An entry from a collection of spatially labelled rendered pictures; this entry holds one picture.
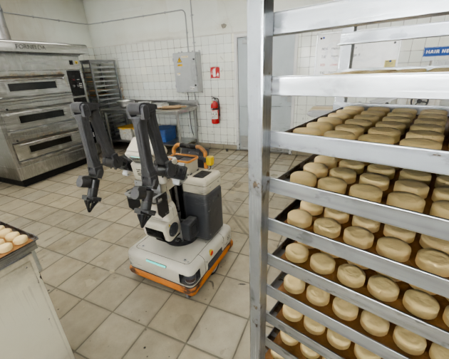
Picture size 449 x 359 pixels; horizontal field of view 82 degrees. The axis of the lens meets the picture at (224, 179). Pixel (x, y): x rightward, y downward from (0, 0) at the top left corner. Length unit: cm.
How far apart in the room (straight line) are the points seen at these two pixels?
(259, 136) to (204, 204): 150
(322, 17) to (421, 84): 15
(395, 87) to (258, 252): 37
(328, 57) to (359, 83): 434
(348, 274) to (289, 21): 46
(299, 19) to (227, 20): 478
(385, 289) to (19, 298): 136
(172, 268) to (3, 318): 94
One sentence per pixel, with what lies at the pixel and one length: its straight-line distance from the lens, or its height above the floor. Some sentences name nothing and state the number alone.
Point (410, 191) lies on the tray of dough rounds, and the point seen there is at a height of 133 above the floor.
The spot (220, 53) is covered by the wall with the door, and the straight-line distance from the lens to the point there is 524.
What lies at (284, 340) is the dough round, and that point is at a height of 87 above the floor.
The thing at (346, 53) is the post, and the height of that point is 156.
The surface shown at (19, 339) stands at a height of 49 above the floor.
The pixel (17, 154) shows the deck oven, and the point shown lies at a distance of 485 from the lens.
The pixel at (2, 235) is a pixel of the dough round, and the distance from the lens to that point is 149.
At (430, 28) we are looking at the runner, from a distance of 83.
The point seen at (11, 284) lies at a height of 76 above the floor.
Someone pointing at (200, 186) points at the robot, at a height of 77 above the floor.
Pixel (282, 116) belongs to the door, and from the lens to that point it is 496.
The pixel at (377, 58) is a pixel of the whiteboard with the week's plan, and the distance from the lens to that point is 475.
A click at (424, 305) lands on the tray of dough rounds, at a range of 59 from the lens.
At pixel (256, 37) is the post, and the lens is 45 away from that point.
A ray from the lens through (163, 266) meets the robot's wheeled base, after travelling 201.
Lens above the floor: 153
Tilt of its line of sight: 23 degrees down
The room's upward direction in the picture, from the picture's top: 3 degrees counter-clockwise
